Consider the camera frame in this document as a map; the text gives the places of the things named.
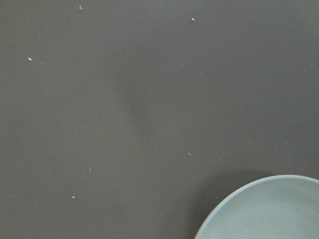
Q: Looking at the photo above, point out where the beige plate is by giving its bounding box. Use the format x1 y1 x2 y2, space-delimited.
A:
195 175 319 239

